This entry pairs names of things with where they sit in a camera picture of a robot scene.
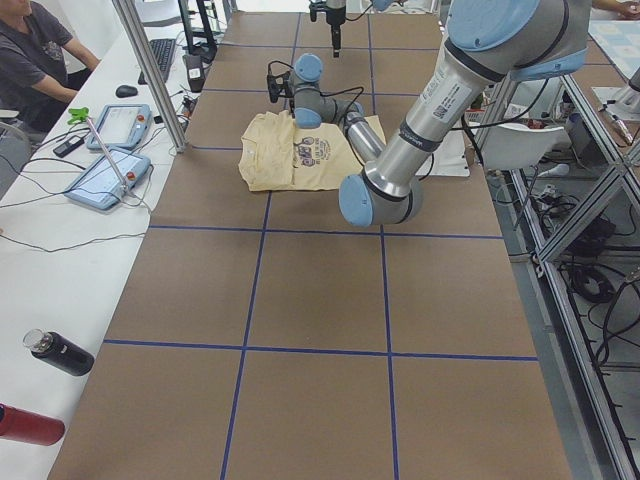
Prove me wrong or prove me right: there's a small black phone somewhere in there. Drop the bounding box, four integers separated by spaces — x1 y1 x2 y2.
53 135 84 158

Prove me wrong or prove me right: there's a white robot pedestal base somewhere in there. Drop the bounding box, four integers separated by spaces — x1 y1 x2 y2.
416 131 470 177

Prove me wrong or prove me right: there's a green clip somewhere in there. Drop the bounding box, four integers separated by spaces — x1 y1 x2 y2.
67 107 91 125

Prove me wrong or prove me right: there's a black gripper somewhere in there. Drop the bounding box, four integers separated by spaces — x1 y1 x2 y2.
330 24 342 58

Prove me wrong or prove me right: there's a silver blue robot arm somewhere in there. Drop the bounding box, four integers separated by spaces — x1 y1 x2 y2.
285 0 591 227
316 0 347 58

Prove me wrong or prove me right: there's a near blue teach pendant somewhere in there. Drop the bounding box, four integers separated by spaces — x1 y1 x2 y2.
63 147 151 211

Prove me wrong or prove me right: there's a black keyboard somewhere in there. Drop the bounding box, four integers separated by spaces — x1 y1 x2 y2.
149 38 176 82

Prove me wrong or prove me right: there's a black water bottle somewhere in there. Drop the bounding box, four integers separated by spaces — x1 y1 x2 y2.
23 329 95 376

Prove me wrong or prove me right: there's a seated person in dark shirt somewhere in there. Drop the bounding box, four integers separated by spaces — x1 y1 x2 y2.
1 1 99 132

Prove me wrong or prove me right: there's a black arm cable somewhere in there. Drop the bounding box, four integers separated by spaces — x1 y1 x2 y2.
319 85 366 109

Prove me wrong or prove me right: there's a white plastic chair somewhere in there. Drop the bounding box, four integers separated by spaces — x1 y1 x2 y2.
481 123 570 170

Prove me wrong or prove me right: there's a beige long sleeve graphic shirt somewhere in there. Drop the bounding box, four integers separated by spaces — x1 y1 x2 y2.
238 111 362 191

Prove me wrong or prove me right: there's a red water bottle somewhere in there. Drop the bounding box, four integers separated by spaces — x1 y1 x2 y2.
1 404 66 446

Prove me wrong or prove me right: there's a black computer mouse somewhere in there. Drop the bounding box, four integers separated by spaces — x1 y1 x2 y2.
115 85 138 98

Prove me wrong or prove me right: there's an aluminium frame post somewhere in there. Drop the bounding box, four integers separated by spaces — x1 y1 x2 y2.
112 0 187 153

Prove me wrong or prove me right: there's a far blue teach pendant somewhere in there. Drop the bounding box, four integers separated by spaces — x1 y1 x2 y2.
89 104 152 150

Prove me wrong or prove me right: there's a black monitor stand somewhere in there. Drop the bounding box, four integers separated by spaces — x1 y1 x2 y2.
177 0 219 64

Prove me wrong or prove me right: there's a blue teach pendant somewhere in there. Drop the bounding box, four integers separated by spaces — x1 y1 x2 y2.
63 147 151 211
89 104 152 150

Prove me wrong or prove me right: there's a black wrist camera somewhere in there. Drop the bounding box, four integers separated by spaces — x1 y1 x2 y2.
309 0 326 22
266 60 294 104

